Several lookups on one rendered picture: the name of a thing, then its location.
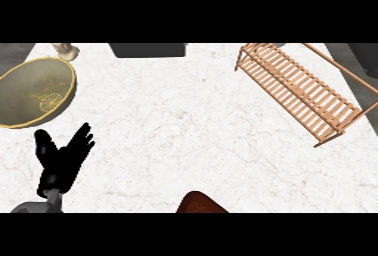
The dark grey corner appliance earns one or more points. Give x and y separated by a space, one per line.
367 58

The dark grey rectangular appliance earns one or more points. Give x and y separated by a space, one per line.
148 49

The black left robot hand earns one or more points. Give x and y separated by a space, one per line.
64 163

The reddish brown rounded object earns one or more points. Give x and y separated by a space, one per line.
200 203

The wooden slatted tiered shelf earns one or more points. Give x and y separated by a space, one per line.
300 88

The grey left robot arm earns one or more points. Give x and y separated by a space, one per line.
44 205

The gold-rimmed grey oval tray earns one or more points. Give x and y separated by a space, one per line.
33 91

